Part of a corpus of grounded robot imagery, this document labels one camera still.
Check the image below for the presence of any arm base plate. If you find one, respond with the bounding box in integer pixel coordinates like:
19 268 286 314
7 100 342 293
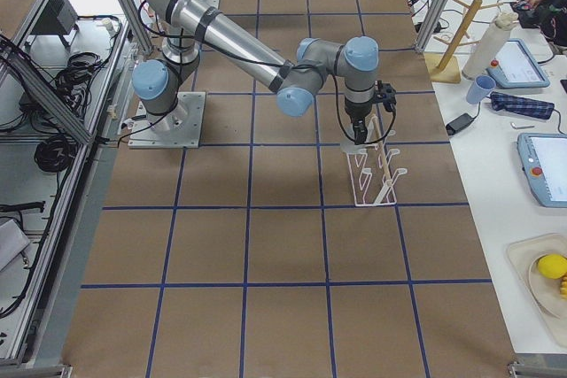
128 92 206 149

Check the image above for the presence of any person in black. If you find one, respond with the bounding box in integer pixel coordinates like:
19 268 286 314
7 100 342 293
519 0 566 50

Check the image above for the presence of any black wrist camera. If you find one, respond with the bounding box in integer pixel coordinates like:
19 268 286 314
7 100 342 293
375 81 396 113

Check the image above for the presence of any beige tray on side table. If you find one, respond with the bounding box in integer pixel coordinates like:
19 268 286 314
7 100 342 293
507 234 566 348

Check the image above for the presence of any white thermos bottle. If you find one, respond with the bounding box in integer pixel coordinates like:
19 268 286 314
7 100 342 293
462 12 518 80

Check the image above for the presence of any blue teach pendant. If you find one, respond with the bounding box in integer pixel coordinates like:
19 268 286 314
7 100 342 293
517 133 566 208
486 39 550 89

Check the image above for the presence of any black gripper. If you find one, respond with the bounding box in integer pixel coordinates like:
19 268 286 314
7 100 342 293
345 100 373 144

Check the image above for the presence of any beige plate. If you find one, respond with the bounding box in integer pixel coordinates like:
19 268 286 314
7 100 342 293
528 256 566 319

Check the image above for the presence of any yellow lemon toy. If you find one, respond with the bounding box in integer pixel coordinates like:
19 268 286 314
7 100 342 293
537 253 567 279

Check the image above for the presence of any wooden mug tree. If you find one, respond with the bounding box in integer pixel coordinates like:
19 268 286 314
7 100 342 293
424 0 501 83

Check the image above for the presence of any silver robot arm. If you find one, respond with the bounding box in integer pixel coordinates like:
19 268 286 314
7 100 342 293
146 0 379 144

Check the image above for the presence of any blue cup on side table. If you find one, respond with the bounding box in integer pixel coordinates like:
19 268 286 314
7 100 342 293
465 74 496 104

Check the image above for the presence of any translucent white plastic cup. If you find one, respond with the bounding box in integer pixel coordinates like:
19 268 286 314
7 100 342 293
340 139 367 155

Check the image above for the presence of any white wire cup rack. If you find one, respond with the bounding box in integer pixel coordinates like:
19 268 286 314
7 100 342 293
346 141 408 207

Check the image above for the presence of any black power adapter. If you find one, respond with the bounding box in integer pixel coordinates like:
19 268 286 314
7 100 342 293
445 113 476 136

